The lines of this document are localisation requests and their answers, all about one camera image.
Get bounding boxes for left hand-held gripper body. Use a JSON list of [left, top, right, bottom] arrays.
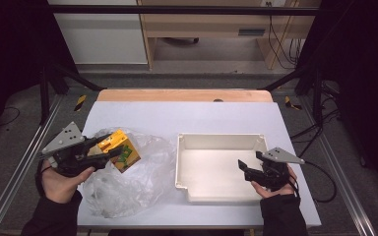
[[40, 121, 112, 178]]

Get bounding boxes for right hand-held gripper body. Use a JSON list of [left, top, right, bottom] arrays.
[[243, 147, 306, 191]]

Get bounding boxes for yellow drink carton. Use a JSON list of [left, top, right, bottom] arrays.
[[95, 128, 143, 174]]

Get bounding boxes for clear plastic bag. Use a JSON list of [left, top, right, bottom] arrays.
[[81, 126, 177, 219]]

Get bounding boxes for person's right hand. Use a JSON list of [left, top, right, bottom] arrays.
[[250, 164, 298, 200]]

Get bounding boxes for person's left hand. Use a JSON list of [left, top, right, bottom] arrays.
[[40, 159, 96, 205]]

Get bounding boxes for white plastic bin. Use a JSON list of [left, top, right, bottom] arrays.
[[174, 132, 278, 203]]

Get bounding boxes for yellow black tape piece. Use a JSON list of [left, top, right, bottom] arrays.
[[73, 93, 89, 113], [283, 95, 303, 111]]

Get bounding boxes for white table mat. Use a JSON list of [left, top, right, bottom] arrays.
[[75, 100, 323, 229]]

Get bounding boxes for wooden table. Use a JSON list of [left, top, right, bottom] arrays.
[[96, 88, 274, 103]]

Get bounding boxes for white cabinet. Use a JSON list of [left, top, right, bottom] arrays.
[[46, 0, 149, 65]]

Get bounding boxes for dark curtain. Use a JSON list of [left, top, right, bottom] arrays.
[[0, 0, 77, 148], [294, 0, 378, 201]]

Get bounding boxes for light wooden desk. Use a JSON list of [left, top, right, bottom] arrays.
[[137, 0, 323, 71]]

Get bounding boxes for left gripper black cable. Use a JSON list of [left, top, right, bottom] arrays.
[[34, 158, 53, 199]]

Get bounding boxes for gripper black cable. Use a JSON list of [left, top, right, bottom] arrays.
[[288, 160, 339, 204], [34, 158, 53, 199]]

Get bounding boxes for aluminium floor rail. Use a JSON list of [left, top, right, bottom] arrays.
[[0, 93, 64, 236], [298, 95, 378, 236]]

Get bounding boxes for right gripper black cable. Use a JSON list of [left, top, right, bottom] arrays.
[[288, 160, 339, 204]]

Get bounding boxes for black frame strut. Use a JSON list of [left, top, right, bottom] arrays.
[[38, 63, 108, 126], [258, 63, 327, 127]]

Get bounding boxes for thin black floor cable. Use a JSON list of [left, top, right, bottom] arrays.
[[0, 105, 22, 128]]

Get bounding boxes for black floor cables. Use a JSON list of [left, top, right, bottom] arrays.
[[289, 80, 343, 158]]

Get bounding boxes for black hanging cables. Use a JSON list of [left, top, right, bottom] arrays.
[[265, 1, 305, 71]]

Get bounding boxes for black horizontal frame bar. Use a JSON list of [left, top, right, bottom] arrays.
[[50, 4, 320, 17]]

